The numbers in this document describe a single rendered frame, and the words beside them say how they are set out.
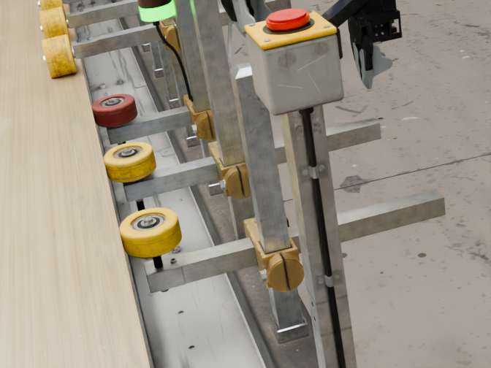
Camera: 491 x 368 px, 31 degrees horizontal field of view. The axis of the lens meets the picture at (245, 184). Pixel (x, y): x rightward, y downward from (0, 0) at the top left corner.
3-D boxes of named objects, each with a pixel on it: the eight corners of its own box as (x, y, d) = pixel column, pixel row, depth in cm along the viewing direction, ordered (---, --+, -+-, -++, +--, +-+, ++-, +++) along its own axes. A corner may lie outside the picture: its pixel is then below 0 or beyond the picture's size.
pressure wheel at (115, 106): (143, 142, 173) (131, 87, 168) (149, 158, 166) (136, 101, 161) (103, 152, 172) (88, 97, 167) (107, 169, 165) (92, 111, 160)
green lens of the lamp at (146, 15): (172, 8, 159) (169, -5, 158) (177, 16, 154) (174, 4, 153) (139, 15, 158) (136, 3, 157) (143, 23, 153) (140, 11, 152)
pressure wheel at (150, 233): (156, 270, 130) (139, 201, 125) (203, 278, 126) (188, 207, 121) (125, 301, 124) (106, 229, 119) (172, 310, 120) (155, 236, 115)
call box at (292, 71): (323, 84, 89) (313, 8, 85) (346, 107, 83) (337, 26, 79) (256, 100, 88) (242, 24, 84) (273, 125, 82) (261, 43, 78)
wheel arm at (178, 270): (437, 210, 132) (435, 185, 130) (446, 220, 129) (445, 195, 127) (148, 286, 126) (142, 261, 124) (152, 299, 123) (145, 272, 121)
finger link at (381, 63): (397, 87, 173) (392, 41, 169) (368, 94, 172) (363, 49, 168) (391, 82, 176) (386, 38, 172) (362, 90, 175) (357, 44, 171)
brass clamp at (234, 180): (243, 161, 153) (239, 134, 151) (263, 194, 141) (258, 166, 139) (209, 170, 152) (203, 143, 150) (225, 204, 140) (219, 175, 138)
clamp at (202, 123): (212, 112, 175) (207, 88, 173) (226, 137, 163) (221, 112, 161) (184, 119, 174) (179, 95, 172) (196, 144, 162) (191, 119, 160)
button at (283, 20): (304, 22, 84) (302, 4, 83) (316, 33, 81) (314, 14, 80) (263, 31, 84) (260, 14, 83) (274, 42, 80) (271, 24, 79)
